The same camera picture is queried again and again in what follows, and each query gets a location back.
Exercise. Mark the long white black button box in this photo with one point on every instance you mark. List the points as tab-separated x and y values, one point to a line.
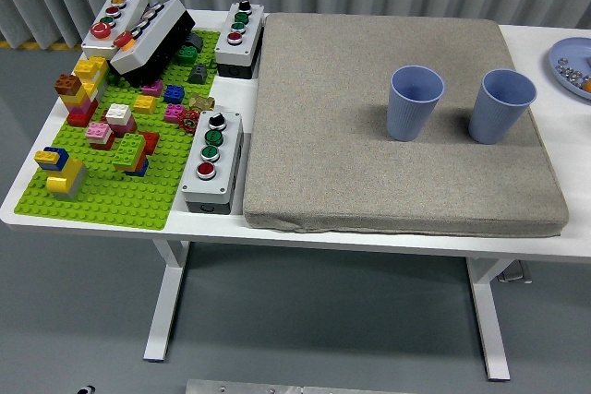
152	39

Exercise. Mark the pink white red brick stack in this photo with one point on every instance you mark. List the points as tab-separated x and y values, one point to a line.
98	132

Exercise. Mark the yellow toy brick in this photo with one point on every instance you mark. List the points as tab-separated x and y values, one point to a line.
144	104

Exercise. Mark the grey four-button switch box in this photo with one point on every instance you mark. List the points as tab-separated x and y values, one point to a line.
221	182

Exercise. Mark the magenta toy brick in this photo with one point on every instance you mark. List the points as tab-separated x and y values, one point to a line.
173	112
152	88

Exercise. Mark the dark grey slope brick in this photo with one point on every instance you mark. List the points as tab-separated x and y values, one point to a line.
195	42

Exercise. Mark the white five-button control box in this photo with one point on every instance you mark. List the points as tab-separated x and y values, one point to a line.
92	43

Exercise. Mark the blue ribbed plastic cup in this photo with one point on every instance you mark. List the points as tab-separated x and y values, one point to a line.
489	126
408	122

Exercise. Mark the green orange blue brick stack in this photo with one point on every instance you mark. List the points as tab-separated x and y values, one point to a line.
129	149

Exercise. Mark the blue yellow grey brick stack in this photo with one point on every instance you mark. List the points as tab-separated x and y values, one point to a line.
64	177

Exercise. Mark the dark green toy brick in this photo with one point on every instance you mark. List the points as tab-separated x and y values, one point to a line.
187	56

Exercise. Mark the grey-brown cushion mat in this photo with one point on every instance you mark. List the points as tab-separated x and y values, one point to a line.
332	135

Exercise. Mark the grey metal plate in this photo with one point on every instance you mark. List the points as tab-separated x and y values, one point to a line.
277	387

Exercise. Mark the red toy brick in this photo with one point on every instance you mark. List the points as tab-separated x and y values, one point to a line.
152	142

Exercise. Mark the blue plate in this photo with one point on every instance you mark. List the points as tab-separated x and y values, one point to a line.
572	50

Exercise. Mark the grey three-button switch box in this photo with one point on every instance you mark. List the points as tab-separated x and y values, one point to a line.
226	50

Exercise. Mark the white table leg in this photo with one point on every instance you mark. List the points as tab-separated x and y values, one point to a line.
489	329
161	311

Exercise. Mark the yellow white brick stack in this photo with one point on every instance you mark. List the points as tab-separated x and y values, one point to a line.
90	66

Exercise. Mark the blue toy brick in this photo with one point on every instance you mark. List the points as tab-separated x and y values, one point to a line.
174	94

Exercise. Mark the green brick baseplate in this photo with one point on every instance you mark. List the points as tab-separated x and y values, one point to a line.
115	200

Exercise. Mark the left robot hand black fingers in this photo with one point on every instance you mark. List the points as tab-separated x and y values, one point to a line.
88	389

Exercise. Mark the grey metal bracket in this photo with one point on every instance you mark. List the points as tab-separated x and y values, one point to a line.
515	274

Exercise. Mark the brown yellow red brick tower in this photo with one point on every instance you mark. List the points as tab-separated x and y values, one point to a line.
76	103

